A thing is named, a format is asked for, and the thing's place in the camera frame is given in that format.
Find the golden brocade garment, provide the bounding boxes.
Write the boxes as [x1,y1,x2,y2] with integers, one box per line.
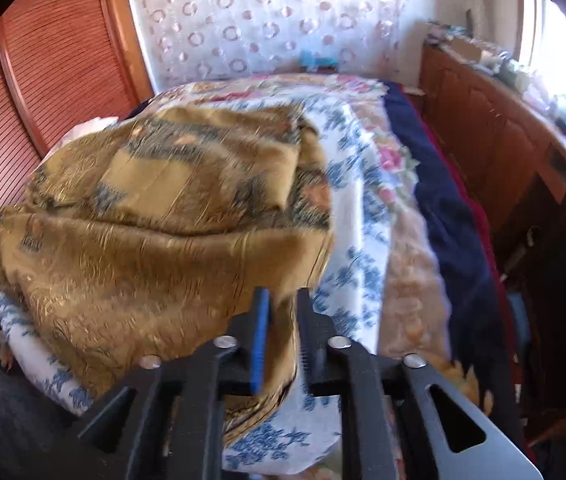
[0,103,333,442]

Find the colourful floral blanket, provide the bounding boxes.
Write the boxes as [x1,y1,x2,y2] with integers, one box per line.
[149,74,493,413]

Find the blue floral white bedsheet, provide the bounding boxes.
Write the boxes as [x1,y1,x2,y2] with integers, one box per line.
[0,94,391,474]

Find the navy blue bed cover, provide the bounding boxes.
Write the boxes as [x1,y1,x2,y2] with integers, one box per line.
[383,80,504,376]

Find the long wooden cabinet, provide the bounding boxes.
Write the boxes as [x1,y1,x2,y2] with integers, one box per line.
[420,44,566,233]

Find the teal box at bed head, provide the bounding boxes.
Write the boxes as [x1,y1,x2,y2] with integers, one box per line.
[299,51,339,74]

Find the wooden louvered wardrobe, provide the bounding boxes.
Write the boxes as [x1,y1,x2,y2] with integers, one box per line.
[0,0,153,207]

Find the sheer circle pattern curtain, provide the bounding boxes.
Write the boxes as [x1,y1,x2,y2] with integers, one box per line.
[129,0,405,92]

